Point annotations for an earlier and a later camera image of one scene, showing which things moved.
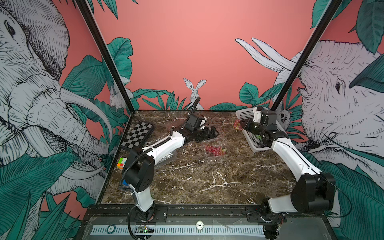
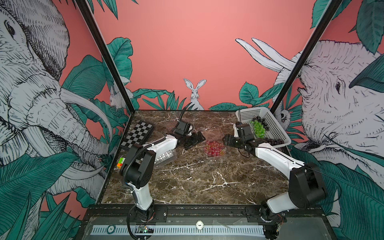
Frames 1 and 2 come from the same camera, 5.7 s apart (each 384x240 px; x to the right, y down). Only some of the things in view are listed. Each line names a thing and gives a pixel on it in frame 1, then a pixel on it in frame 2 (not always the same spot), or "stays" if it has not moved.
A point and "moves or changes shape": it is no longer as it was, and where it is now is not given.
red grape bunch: (215, 150) moves or changes shape
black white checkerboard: (137, 136) stays
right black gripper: (249, 124) → (229, 138)
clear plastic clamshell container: (214, 148) stays
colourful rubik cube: (121, 162) stays
